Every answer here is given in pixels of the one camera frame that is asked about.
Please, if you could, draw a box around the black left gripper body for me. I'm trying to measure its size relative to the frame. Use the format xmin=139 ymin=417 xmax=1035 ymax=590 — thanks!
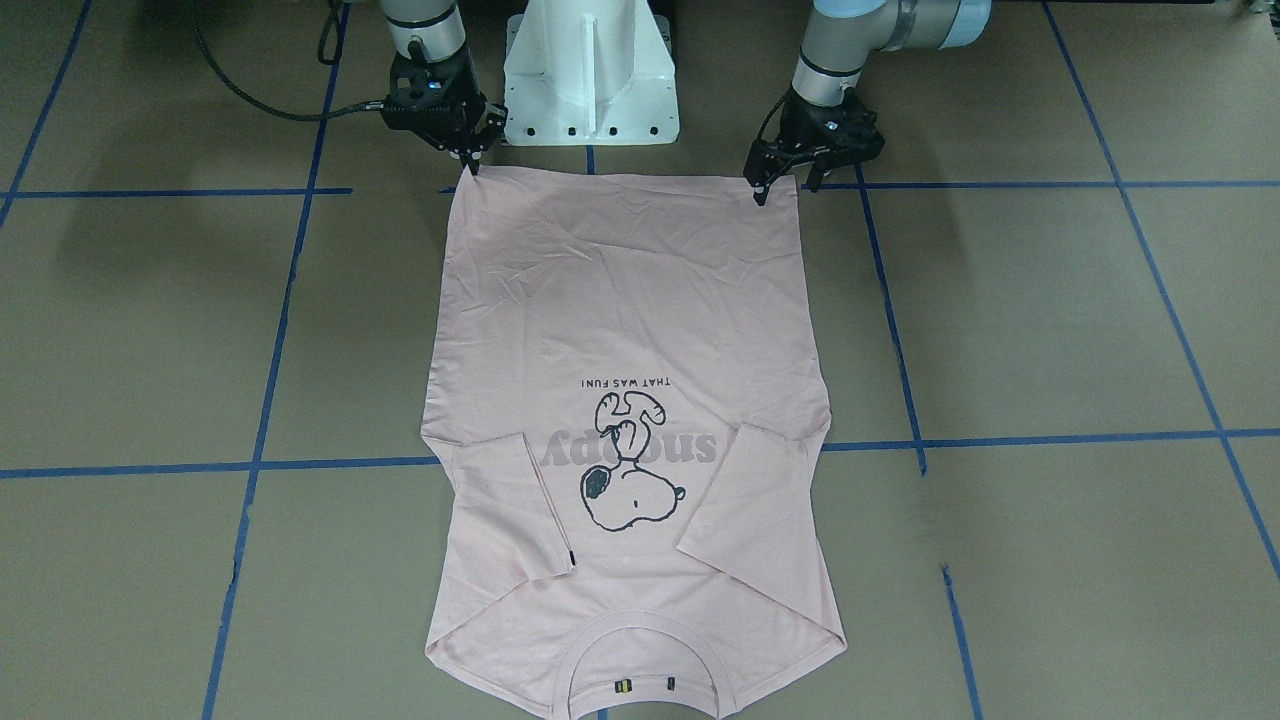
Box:
xmin=742 ymin=88 xmax=884 ymax=193

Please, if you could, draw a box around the pink Snoopy t-shirt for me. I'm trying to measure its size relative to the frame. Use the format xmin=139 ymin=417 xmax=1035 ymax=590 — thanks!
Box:
xmin=420 ymin=167 xmax=849 ymax=719

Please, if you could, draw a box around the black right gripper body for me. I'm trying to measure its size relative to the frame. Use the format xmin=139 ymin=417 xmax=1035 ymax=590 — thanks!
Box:
xmin=380 ymin=50 xmax=508 ymax=158

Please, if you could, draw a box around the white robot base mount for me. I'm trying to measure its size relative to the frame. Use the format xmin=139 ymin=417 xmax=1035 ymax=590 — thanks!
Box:
xmin=503 ymin=1 xmax=681 ymax=147

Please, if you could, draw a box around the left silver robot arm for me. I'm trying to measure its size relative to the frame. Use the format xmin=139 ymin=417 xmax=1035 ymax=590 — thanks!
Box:
xmin=742 ymin=1 xmax=993 ymax=206

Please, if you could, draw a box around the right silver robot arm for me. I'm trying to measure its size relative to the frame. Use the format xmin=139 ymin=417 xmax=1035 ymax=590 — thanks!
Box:
xmin=379 ymin=1 xmax=507 ymax=176

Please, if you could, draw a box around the black braided cable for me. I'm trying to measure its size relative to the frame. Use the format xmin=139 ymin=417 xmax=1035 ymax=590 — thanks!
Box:
xmin=189 ymin=0 xmax=401 ymax=123

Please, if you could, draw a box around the brown paper table cover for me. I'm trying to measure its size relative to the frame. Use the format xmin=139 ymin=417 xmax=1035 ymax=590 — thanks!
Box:
xmin=3 ymin=1 xmax=1277 ymax=719

